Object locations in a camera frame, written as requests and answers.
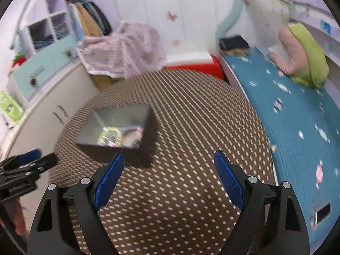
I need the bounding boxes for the beige curved cabinet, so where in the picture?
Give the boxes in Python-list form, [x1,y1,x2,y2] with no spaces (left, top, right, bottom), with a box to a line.
[0,60,100,187]

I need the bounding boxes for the purple open shelf unit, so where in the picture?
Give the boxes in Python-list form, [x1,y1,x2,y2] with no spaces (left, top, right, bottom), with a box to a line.
[10,0,82,59]

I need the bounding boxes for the light blue drawer unit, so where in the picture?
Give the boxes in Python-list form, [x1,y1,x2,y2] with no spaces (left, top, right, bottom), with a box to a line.
[6,34,78,103]

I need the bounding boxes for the hanging clothes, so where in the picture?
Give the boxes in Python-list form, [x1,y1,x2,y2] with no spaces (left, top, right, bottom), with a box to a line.
[67,1,112,40]

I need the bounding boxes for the red storage stool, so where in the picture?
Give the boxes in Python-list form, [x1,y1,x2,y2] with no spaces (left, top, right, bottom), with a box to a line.
[163,56,225,80]

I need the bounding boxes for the blue patterned bed sheet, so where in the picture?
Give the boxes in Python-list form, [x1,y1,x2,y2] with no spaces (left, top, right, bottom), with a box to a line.
[222,48,339,250]

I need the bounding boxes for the dark red bead bracelet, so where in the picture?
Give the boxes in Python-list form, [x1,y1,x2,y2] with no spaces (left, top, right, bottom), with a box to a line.
[120,127,144,147]

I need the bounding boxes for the cardboard box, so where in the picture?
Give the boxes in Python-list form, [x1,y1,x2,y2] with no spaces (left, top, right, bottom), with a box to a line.
[91,75,124,92]

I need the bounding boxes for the pale green bead bracelet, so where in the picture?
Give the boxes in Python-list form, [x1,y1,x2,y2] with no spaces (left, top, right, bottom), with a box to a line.
[97,127,122,147]

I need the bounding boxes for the teal bed frame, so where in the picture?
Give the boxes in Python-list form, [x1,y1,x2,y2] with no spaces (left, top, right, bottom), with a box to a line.
[216,0,243,40]

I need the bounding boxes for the grey metal tin box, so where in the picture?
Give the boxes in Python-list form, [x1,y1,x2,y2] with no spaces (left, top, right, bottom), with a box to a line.
[75,104,158,168]

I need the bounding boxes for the white wardrobe doors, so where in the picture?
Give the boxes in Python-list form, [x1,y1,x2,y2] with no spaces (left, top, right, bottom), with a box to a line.
[115,0,232,55]

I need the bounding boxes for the pink checkered cover cloth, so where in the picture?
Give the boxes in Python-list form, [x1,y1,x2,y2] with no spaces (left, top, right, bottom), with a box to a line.
[76,21,167,79]

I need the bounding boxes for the green white package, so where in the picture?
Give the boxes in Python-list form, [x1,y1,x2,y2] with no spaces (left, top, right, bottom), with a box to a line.
[0,90,24,123]

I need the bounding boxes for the person's left hand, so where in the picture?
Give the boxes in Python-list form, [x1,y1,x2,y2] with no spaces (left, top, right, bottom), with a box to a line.
[13,203,28,236]

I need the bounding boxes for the pink green plush toy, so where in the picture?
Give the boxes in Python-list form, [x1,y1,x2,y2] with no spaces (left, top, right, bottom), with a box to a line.
[268,23,329,89]

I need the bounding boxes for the folded dark clothes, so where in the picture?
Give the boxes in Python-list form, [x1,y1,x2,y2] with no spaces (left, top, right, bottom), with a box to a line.
[218,35,249,57]

